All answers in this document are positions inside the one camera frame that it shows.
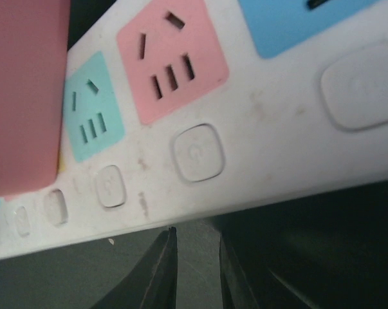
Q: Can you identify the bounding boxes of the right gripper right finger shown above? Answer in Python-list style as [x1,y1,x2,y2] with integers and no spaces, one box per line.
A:
[219,229,261,308]

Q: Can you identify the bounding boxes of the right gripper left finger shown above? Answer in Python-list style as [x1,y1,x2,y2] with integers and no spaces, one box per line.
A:
[93,227,178,308]

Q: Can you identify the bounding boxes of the white power strip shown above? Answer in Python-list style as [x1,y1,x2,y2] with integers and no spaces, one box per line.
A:
[0,1,388,259]

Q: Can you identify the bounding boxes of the pink triangular plug adapter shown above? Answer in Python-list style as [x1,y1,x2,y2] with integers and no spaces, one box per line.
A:
[0,1,70,197]

